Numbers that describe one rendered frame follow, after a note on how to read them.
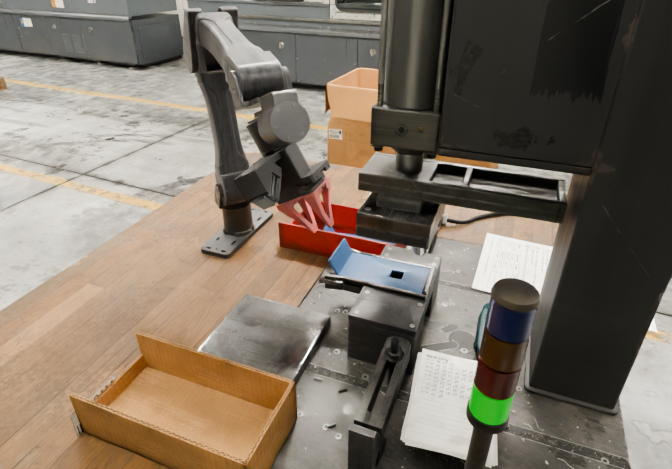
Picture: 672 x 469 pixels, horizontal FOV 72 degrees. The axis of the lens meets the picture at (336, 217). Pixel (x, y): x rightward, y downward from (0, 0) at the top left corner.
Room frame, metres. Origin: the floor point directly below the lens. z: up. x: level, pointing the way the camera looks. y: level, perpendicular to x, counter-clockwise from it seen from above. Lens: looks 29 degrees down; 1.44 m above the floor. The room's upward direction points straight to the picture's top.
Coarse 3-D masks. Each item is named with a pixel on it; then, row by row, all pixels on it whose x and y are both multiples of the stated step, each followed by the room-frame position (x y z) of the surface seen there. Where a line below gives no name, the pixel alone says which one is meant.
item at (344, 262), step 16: (336, 256) 0.63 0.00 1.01; (352, 256) 0.66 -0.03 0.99; (368, 256) 0.66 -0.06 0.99; (336, 272) 0.61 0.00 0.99; (352, 272) 0.62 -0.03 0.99; (368, 272) 0.62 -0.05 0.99; (384, 272) 0.62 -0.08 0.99; (400, 272) 0.62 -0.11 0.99; (416, 272) 0.62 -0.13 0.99; (400, 288) 0.57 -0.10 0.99; (416, 288) 0.57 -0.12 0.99
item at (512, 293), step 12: (492, 288) 0.31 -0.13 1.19; (504, 288) 0.31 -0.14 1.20; (516, 288) 0.31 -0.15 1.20; (528, 288) 0.31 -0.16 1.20; (504, 300) 0.30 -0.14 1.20; (516, 300) 0.29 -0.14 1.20; (528, 300) 0.29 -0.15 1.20; (540, 300) 0.30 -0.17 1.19; (468, 408) 0.31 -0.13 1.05; (468, 420) 0.30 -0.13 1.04; (480, 432) 0.30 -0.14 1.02; (492, 432) 0.29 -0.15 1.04; (480, 444) 0.30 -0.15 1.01; (468, 456) 0.31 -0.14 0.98; (480, 456) 0.30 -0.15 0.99; (468, 468) 0.30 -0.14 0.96; (480, 468) 0.30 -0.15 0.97
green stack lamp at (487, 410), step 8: (472, 392) 0.31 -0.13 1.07; (480, 392) 0.30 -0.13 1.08; (472, 400) 0.31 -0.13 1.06; (480, 400) 0.30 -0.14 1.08; (488, 400) 0.29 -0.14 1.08; (496, 400) 0.29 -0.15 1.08; (504, 400) 0.29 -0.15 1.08; (512, 400) 0.30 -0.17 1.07; (472, 408) 0.30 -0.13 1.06; (480, 408) 0.29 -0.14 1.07; (488, 408) 0.29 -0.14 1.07; (496, 408) 0.29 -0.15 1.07; (504, 408) 0.29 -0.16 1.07; (480, 416) 0.29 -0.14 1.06; (488, 416) 0.29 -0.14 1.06; (496, 416) 0.29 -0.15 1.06; (504, 416) 0.29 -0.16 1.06; (488, 424) 0.29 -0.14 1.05; (496, 424) 0.29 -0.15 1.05
